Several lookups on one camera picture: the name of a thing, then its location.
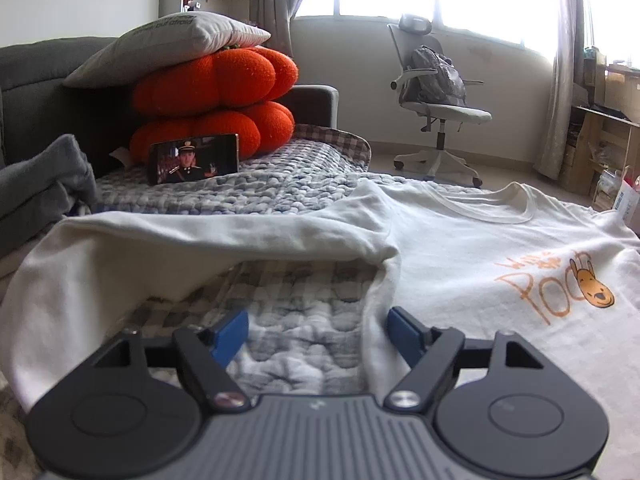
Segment white printed t-shirt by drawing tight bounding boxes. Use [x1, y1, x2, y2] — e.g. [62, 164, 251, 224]
[0, 179, 640, 411]

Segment grey checked quilt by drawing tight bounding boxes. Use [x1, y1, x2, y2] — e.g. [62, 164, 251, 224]
[0, 123, 640, 411]

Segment smartphone showing video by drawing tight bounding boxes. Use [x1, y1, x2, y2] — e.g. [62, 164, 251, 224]
[146, 133, 239, 185]

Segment grey blanket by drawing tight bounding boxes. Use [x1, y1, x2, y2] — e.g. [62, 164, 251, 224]
[1, 134, 99, 256]

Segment white cardboard box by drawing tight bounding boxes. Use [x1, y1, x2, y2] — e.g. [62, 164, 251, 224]
[613, 180, 640, 235]

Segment wooden shelf unit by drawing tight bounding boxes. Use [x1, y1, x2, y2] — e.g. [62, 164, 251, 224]
[559, 47, 639, 210]

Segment orange flower cushion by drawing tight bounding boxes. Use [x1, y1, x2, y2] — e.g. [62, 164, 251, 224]
[129, 47, 299, 164]

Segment grey backpack on chair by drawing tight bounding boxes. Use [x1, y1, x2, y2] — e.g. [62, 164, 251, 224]
[406, 46, 466, 106]

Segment dark grey sofa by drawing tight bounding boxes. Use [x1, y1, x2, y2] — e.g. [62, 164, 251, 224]
[1, 37, 338, 177]

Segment grey right curtain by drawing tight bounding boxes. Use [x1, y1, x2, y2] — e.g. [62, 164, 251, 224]
[534, 0, 585, 180]

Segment white pillow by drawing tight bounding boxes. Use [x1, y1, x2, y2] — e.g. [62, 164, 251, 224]
[63, 11, 271, 88]

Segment grey office chair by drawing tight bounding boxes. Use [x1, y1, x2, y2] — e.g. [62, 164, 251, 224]
[387, 14, 492, 188]

